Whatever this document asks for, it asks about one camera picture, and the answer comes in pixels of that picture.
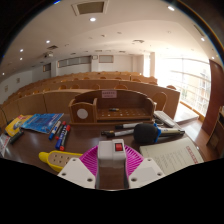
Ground black microphone with blue ring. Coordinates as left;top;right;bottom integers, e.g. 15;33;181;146
132;122;186;146

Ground yellow power strip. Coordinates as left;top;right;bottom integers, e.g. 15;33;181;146
38;149;85;174

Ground thin red marker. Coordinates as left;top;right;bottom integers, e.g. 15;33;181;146
54;120;67;140

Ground white paper booklet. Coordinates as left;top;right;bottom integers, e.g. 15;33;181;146
138;136;205;176

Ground large window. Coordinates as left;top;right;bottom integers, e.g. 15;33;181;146
156;56;212;116

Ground blue booklet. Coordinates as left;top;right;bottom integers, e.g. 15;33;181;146
20;112;65;135

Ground red and white booklet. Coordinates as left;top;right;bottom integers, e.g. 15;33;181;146
0;132;11;158

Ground white charger with red button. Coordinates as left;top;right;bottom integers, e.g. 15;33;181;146
96;138;128;170

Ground wooden door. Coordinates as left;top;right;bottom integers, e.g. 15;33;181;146
201;58;224;136

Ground wooden cabinet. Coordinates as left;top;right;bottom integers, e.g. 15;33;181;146
206;105;224;158

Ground dark blue marker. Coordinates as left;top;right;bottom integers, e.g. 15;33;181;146
54;125;68;150

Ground square ceiling vent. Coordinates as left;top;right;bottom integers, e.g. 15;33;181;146
70;0;110;17

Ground black marker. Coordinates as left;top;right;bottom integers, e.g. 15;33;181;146
114;121;145;131
100;128;135;139

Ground wooden desk organizer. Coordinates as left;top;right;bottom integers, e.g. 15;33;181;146
67;88;157;126

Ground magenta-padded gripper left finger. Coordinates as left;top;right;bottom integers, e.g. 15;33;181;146
56;145;100;190

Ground yellow book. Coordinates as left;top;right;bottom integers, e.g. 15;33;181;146
4;114;35;138

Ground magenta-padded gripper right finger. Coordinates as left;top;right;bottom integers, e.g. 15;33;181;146
123;145;166;190

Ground red-capped marker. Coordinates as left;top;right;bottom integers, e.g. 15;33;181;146
59;124;72;152

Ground round ceiling lights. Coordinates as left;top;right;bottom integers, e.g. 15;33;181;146
1;4;207;68

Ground white remote control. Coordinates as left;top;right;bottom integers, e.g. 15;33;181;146
152;110;176;129

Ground black remote control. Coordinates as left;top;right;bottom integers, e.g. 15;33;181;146
8;128;25;145

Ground rows of wooden lecture seats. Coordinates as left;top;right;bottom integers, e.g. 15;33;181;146
0;70;181;118

